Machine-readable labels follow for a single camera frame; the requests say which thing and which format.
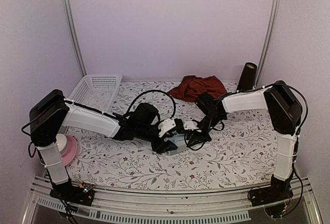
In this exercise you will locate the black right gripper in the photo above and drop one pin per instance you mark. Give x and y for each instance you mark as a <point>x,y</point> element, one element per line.
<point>200,138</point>

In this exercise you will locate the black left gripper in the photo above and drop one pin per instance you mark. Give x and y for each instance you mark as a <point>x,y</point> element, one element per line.
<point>162,146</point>

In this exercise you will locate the blue orange patterned towel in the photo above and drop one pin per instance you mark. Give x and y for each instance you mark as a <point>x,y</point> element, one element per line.
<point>179,141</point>

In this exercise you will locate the dark red towel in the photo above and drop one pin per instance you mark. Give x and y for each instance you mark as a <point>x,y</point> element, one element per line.
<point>192,86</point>

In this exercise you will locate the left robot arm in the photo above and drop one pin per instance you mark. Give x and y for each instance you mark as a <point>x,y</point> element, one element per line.
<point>55,111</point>

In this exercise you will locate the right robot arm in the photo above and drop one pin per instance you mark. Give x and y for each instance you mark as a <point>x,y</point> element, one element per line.
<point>286,113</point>

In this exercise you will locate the floral tablecloth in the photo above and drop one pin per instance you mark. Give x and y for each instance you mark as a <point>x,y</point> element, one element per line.
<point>242,152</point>

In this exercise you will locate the black cylinder cup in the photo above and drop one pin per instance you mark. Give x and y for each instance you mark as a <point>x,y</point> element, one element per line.
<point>247,77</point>

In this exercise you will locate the white plastic basket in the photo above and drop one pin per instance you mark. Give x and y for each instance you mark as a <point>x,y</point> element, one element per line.
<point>97,91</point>

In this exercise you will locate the pink plate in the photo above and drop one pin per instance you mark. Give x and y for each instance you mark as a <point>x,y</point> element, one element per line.
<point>70,151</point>

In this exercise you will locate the white bowl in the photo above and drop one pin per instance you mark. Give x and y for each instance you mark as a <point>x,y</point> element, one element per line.
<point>62,143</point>

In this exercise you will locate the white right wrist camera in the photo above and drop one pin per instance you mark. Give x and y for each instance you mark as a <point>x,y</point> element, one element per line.
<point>190,125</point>

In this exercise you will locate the front aluminium rail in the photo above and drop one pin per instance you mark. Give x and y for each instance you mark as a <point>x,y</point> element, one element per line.
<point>119,205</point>

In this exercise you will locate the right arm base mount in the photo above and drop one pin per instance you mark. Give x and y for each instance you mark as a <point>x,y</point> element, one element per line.
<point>277,191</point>

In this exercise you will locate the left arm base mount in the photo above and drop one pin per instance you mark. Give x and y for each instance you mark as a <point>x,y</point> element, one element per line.
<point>67,192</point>

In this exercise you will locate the right aluminium frame post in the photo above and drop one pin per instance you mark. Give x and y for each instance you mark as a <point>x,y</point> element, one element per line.
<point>267,40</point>

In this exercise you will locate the aluminium frame post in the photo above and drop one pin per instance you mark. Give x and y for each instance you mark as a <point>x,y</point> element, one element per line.
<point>74,37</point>
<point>267,40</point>

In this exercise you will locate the left aluminium frame post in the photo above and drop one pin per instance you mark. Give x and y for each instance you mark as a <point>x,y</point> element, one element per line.
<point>74,37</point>

